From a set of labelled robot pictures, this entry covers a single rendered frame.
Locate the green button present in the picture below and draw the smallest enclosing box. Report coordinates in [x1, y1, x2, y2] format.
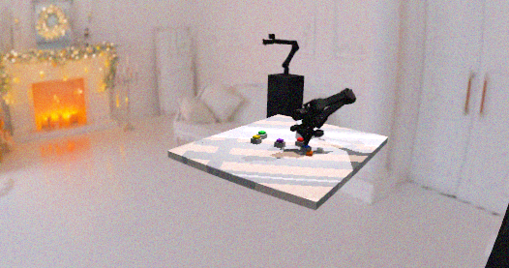
[256, 131, 268, 139]

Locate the red button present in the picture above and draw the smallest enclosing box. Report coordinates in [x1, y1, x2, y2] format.
[295, 138, 304, 147]

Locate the yellow button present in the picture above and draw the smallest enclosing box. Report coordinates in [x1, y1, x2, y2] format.
[251, 135, 262, 144]

